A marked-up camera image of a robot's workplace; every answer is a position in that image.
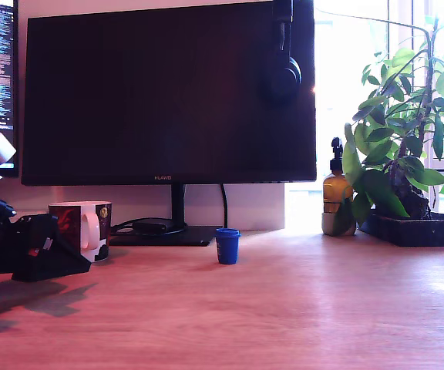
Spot small white cup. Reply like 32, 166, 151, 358
321, 210, 357, 237

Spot black monitor power cable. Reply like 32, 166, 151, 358
220, 183, 229, 231

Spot black headphones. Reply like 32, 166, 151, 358
258, 0, 303, 107

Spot black plant tray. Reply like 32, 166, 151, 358
358, 210, 444, 247

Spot small black hub box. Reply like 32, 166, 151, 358
132, 220, 168, 233

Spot blue coffee capsule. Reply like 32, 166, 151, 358
214, 227, 242, 265

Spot amber pump bottle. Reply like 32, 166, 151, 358
322, 136, 355, 215

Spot black monitor stand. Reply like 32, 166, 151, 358
108, 183, 223, 247

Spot green potted plant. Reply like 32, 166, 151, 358
314, 7, 444, 236

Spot dark red mug white handle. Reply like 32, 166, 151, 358
48, 200, 113, 265

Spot large black monitor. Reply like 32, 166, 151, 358
20, 0, 318, 187

